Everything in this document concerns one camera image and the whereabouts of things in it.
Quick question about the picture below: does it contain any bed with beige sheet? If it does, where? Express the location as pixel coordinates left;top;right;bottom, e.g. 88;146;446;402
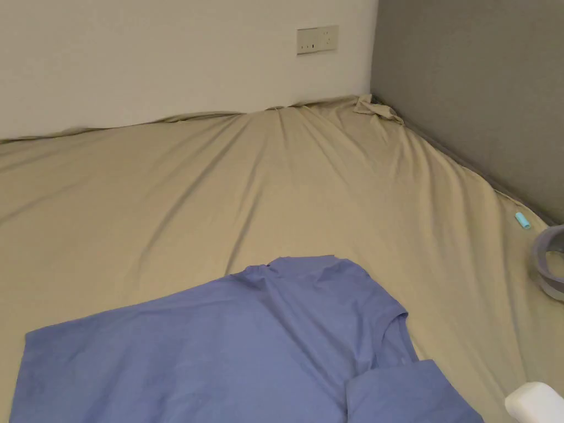
0;94;564;423

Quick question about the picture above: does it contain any wall socket panel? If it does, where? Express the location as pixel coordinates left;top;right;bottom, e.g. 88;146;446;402
296;25;340;56

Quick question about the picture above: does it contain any grey ring-shaped hand controller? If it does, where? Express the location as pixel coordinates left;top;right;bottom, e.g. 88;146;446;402
530;224;564;302

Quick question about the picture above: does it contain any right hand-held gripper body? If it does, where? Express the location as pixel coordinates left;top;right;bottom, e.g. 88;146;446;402
505;381;564;423

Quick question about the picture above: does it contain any blue shirt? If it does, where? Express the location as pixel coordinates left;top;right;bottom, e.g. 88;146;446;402
8;254;485;423

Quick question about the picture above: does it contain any grey padded headboard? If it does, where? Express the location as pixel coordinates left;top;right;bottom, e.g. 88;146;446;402
371;0;564;226

